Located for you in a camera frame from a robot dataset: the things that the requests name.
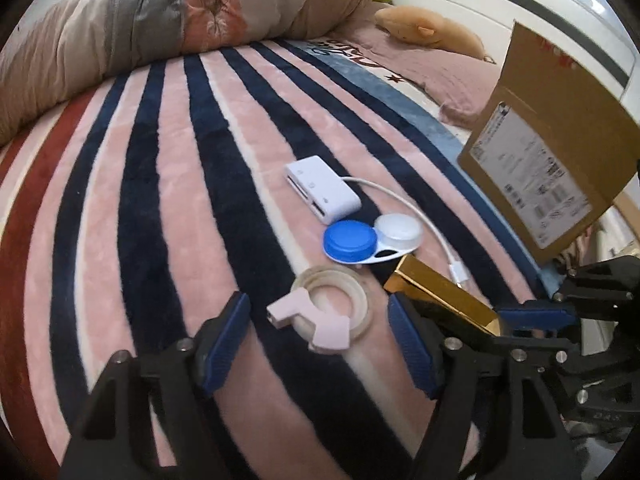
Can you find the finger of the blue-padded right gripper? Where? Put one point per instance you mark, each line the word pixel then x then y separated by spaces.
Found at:
pixel 537 317

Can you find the clear tape roll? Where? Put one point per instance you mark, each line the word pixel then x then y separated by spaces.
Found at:
pixel 338 290

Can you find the striped fleece blanket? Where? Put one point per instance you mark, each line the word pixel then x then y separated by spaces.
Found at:
pixel 130 214

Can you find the rolled pink grey quilt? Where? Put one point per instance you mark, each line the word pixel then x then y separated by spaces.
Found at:
pixel 78 44

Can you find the white card reader adapter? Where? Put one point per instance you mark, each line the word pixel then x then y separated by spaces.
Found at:
pixel 331 199

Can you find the orange plush toy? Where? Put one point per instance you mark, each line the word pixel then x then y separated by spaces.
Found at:
pixel 425 28

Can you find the pink ribbed pillow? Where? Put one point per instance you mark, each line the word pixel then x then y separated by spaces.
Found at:
pixel 459 85

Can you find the brown cardboard box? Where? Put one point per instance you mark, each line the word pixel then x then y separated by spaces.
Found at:
pixel 553 148

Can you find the gold rectangular box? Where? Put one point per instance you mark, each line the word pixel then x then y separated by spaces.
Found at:
pixel 444 302

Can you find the blue white contact lens case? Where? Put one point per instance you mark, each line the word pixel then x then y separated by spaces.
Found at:
pixel 391 236

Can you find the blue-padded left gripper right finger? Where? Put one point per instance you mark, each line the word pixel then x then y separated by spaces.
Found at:
pixel 457 373

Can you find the white bed headboard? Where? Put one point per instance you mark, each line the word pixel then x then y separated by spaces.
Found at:
pixel 588 30

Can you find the pink tape dispenser clip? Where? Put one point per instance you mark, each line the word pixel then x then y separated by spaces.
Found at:
pixel 324 332

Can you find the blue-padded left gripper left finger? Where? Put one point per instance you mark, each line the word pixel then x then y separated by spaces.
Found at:
pixel 154 416

